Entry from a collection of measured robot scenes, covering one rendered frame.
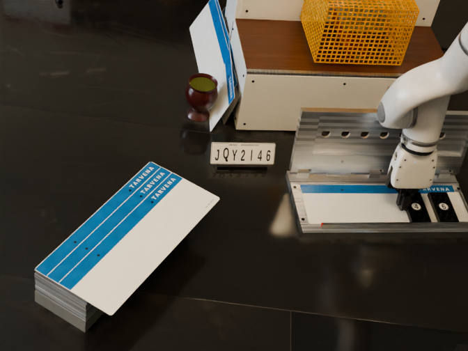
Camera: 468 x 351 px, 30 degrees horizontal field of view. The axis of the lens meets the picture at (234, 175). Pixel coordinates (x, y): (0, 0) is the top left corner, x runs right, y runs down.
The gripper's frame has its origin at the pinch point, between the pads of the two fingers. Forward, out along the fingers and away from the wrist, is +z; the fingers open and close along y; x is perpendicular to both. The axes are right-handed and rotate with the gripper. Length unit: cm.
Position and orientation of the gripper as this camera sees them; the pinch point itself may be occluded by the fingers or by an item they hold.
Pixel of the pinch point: (403, 200)
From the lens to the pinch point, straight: 213.4
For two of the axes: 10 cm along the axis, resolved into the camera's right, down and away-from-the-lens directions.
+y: 9.8, 0.1, 1.9
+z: -1.1, 8.4, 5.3
